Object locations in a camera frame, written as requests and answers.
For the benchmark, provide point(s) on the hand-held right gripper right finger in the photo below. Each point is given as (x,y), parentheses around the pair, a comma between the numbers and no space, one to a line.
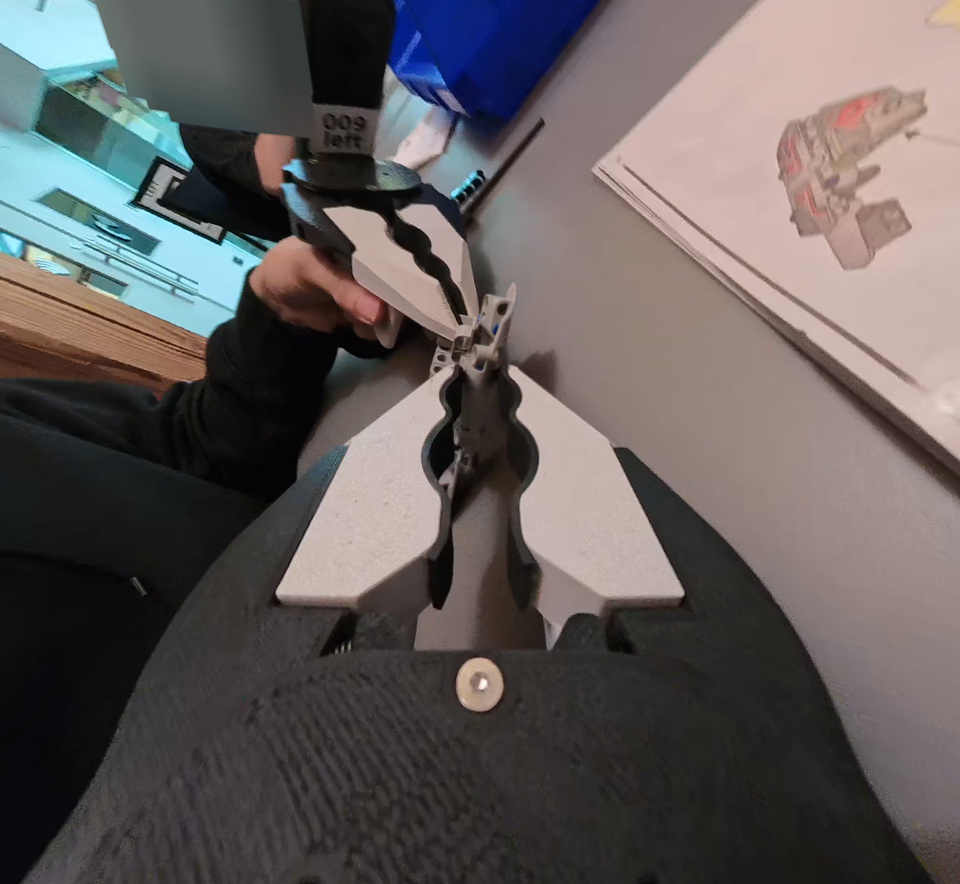
(600,524)

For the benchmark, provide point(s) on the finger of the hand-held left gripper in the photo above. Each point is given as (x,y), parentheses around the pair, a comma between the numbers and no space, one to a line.
(382,269)
(446,243)

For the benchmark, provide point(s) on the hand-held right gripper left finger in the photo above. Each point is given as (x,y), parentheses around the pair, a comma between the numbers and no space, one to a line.
(352,524)

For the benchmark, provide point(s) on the small grey brick panel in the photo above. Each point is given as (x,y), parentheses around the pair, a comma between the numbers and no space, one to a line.
(487,329)

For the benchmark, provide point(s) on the long grey brick assembly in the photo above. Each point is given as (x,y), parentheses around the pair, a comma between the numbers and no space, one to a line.
(476,419)

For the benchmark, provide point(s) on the person's left hand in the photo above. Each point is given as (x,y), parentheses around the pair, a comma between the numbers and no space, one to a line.
(315,292)

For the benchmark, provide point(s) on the small black brick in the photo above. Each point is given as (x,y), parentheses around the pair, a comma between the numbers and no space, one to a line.
(469,187)

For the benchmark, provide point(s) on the black axle rod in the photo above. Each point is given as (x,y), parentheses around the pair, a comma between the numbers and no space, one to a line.
(510,161)

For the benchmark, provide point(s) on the small paper packet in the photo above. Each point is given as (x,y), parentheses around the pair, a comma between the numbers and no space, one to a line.
(427,138)

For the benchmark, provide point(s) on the blue bin with marker tag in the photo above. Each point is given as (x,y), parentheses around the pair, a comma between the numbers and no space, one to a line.
(487,14)

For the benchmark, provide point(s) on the framed marker sign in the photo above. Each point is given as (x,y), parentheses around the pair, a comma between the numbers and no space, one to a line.
(176,198)

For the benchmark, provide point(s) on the person's black sweater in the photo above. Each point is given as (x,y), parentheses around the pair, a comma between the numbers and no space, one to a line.
(75,562)

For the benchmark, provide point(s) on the brick instruction booklet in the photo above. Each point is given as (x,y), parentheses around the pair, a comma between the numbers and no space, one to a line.
(787,149)

